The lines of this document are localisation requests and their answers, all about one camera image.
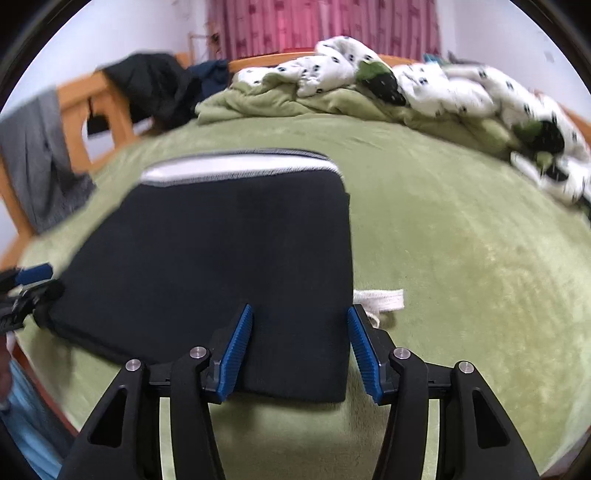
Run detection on green plush bed blanket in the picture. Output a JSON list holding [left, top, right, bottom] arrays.
[[18, 114, 590, 479]]

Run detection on green folded blanket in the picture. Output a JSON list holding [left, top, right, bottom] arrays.
[[195, 82, 524, 159]]

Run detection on white floral duvet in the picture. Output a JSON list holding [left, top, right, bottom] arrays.
[[235, 36, 590, 204]]

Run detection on navy garment on footboard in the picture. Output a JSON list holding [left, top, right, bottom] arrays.
[[188, 59, 230, 102]]

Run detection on wooden bed frame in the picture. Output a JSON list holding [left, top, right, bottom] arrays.
[[1, 49, 590, 436]]

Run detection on black jacket on footboard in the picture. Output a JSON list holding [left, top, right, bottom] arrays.
[[102, 53, 201, 130]]

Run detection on pink floral curtain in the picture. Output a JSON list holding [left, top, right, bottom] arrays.
[[206, 0, 441, 60]]

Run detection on black sweatpants with white stripe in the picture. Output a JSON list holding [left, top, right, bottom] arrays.
[[34, 148, 406, 405]]

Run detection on grey jeans on footboard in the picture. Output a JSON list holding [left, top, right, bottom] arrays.
[[1, 89, 95, 234]]

